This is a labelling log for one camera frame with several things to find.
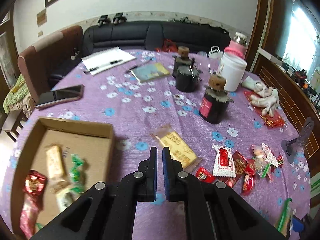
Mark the shallow cardboard box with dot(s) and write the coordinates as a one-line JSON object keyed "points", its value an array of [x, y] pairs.
{"points": [[91, 141]]}

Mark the small red candy packet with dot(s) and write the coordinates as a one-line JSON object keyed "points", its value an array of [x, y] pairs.
{"points": [[205, 176]]}

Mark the pink My Melody snack packet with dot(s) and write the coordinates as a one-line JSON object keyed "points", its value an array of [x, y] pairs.
{"points": [[28, 218]]}

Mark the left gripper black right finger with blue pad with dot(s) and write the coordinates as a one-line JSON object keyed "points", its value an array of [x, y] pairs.
{"points": [[180, 186]]}

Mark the white work gloves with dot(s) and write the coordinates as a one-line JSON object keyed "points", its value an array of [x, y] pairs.
{"points": [[263, 97]]}

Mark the black leather sofa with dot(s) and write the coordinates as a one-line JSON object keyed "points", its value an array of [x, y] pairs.
{"points": [[151, 35]]}

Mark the green candy wrapper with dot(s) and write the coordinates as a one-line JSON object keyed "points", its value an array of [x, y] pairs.
{"points": [[77, 174]]}

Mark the black smartphone pink case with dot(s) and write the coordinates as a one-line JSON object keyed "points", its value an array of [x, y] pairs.
{"points": [[63, 95]]}

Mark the grey phone stand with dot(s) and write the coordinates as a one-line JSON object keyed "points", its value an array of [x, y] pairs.
{"points": [[289, 146]]}

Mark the black pen on notepad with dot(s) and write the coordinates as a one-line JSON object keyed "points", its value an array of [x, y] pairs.
{"points": [[96, 68]]}

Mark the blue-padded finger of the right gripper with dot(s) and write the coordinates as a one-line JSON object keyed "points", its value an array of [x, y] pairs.
{"points": [[297, 224]]}

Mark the green patterned cloth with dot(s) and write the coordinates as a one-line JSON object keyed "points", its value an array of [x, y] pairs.
{"points": [[18, 97]]}

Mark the yellow cheese biscuit packet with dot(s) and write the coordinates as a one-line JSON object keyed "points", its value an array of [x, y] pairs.
{"points": [[179, 149]]}

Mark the red envelope under gloves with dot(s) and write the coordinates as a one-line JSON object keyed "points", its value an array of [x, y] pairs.
{"points": [[276, 121]]}

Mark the pink white candy packet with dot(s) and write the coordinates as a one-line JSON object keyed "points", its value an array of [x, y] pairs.
{"points": [[266, 164]]}

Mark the black pot with leaf lid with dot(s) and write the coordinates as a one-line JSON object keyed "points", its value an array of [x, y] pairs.
{"points": [[187, 78]]}

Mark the pink sleeved water bottle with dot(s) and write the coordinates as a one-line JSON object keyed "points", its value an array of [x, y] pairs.
{"points": [[237, 45]]}

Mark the wooden cabinet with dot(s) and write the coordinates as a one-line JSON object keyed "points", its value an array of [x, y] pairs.
{"points": [[264, 59]]}

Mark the black jar with red label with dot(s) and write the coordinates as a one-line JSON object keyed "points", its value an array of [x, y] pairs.
{"points": [[215, 100]]}

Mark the white plastic canister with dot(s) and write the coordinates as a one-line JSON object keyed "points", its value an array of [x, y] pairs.
{"points": [[232, 69]]}

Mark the wooden stool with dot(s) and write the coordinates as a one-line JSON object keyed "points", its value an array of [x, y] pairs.
{"points": [[12, 122]]}

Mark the black jar with cork, rear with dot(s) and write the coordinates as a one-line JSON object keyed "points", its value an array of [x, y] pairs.
{"points": [[183, 60]]}

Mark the green round cracker packet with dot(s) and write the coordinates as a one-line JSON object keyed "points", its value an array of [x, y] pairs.
{"points": [[284, 222]]}

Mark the dark red foil snack packet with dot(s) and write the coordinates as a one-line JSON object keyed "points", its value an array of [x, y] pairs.
{"points": [[34, 183]]}

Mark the brown armchair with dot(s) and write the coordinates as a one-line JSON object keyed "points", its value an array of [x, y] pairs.
{"points": [[38, 61]]}

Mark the small yellow-blue booklet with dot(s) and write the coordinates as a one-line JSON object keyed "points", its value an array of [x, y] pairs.
{"points": [[148, 72]]}

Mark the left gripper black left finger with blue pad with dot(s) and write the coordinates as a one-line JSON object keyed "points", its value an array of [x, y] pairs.
{"points": [[138, 186]]}

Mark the white paper notepad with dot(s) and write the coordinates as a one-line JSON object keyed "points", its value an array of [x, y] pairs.
{"points": [[104, 57]]}

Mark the white red candy packet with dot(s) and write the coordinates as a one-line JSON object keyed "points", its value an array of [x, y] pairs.
{"points": [[223, 164]]}

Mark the purple floral tablecloth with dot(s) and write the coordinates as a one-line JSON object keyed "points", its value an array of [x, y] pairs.
{"points": [[138, 109]]}

